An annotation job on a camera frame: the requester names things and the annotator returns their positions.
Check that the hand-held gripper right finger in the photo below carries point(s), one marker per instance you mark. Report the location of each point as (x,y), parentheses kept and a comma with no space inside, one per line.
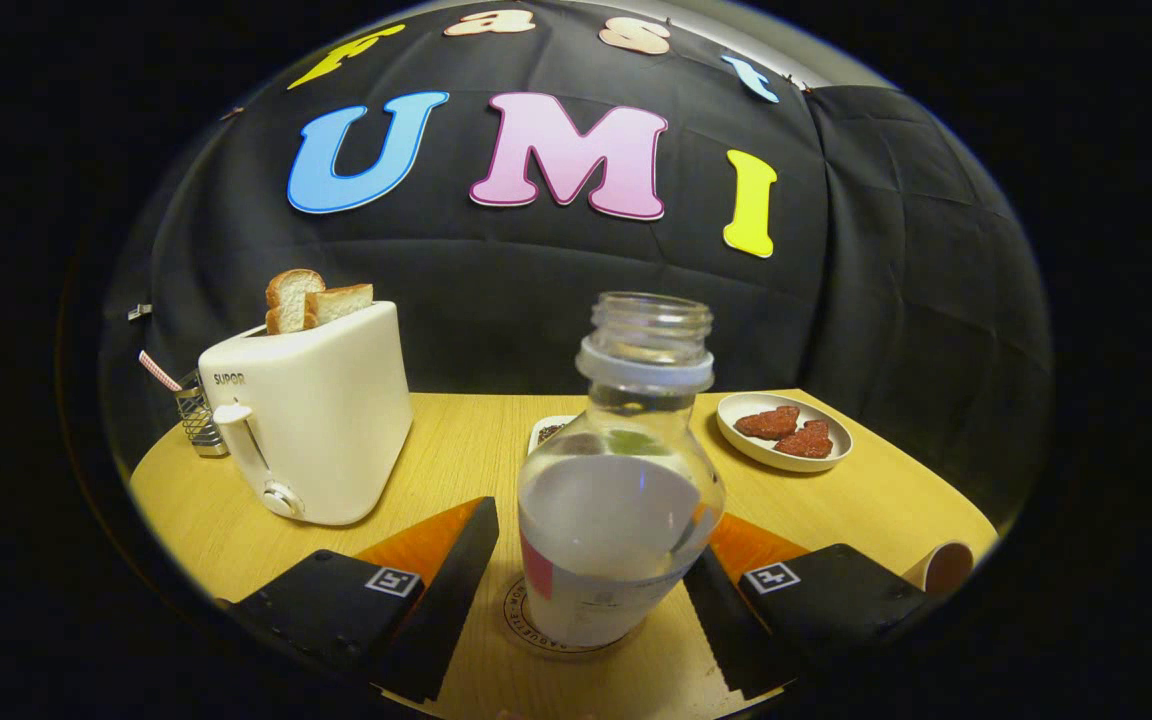
(726,630)

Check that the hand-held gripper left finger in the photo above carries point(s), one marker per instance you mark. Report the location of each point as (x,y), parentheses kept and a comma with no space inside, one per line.
(451,590)

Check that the round printed coaster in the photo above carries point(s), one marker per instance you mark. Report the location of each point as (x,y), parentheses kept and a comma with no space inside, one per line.
(520,622)

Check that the clear juice bottle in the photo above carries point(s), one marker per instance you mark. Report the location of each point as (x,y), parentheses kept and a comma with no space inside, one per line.
(616,530)

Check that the cream cup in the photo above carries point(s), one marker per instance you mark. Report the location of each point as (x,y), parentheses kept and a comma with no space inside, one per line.
(948,568)

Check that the wooden table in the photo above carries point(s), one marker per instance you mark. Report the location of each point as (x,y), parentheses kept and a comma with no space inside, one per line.
(466,440)

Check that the small white divided dish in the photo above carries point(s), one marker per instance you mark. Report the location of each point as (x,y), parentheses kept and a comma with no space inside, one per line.
(548,432)

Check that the white round plate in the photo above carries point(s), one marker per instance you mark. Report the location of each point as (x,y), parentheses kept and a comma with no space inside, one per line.
(736,440)

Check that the red heart-shaped cookie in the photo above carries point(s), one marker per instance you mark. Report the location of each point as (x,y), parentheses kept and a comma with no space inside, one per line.
(768,424)
(806,441)

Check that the cream toaster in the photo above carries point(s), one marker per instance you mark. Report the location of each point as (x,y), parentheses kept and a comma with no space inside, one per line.
(326,410)

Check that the toasted bread slice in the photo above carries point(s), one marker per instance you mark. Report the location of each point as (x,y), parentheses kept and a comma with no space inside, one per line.
(288,295)
(341,302)

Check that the pink striped straw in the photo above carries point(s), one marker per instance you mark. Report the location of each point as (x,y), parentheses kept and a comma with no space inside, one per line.
(158,370)

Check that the white clip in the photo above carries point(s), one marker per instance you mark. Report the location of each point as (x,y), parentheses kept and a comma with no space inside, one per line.
(140,312)

